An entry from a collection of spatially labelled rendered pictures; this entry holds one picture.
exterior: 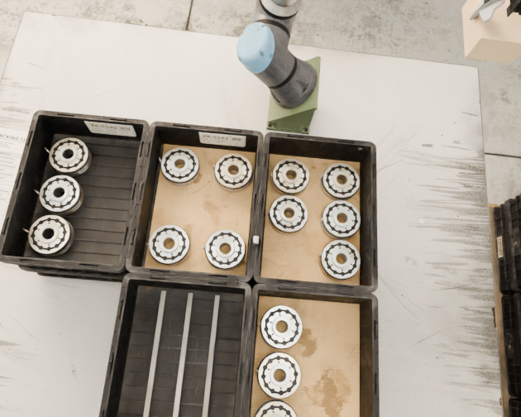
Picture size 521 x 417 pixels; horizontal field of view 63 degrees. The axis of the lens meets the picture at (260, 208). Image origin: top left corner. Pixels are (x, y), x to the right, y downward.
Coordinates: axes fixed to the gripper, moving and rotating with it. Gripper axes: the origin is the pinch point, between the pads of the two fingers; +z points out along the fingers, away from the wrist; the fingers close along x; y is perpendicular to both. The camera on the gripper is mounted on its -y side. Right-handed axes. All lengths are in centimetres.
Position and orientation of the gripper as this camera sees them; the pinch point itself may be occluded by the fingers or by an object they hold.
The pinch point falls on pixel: (497, 20)
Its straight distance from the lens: 131.4
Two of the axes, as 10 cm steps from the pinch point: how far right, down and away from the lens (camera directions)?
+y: -1.0, 9.5, -3.1
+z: -0.6, 3.0, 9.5
